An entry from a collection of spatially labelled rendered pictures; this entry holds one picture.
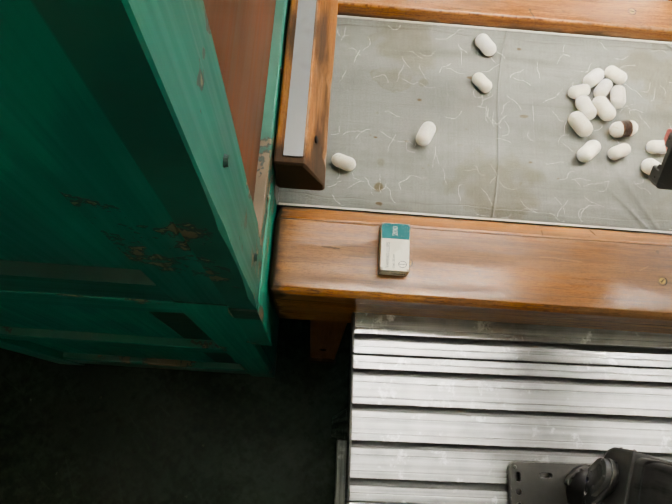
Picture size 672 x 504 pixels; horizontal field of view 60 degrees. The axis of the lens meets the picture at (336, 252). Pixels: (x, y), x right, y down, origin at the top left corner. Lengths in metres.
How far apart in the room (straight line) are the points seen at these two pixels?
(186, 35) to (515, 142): 0.63
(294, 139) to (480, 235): 0.26
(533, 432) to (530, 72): 0.49
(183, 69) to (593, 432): 0.71
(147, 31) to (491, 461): 0.68
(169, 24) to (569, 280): 0.61
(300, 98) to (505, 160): 0.30
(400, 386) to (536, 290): 0.21
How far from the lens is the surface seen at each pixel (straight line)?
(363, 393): 0.77
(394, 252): 0.69
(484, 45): 0.88
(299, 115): 0.66
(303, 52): 0.71
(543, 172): 0.83
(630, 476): 0.69
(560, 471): 0.82
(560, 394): 0.83
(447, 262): 0.72
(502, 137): 0.83
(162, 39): 0.23
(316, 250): 0.70
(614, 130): 0.88
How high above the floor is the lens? 1.43
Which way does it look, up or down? 72 degrees down
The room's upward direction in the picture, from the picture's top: 8 degrees clockwise
